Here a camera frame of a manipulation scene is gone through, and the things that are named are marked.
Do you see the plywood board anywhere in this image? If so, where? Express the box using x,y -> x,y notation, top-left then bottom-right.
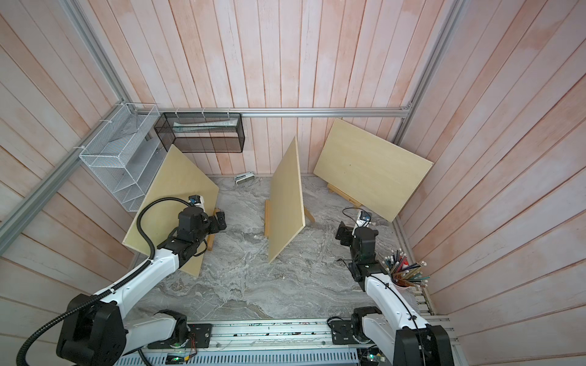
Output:
122,145 -> 221,278
314,119 -> 433,222
268,137 -> 306,262

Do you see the wooden easel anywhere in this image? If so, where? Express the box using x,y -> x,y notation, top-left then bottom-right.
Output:
264,200 -> 316,238
327,183 -> 363,208
206,207 -> 221,251

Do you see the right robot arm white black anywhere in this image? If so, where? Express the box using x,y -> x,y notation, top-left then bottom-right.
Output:
335,223 -> 455,365

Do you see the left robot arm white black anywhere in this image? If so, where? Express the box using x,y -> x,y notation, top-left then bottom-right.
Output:
56,205 -> 227,365

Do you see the pink cup of pencils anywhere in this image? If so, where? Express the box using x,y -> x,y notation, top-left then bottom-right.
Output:
379,249 -> 430,291

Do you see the white mesh tiered shelf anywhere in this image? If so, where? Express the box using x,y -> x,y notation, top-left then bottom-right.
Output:
79,103 -> 166,212

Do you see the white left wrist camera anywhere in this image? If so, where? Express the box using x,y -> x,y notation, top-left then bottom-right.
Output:
189,195 -> 204,210

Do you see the black mesh wire basket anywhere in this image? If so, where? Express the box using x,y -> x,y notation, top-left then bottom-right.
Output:
154,111 -> 246,153

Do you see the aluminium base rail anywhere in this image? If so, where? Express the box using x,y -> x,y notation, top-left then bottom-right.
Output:
111,315 -> 459,366

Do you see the black corrugated cable conduit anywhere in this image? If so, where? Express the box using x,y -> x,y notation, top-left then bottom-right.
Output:
15,196 -> 195,366

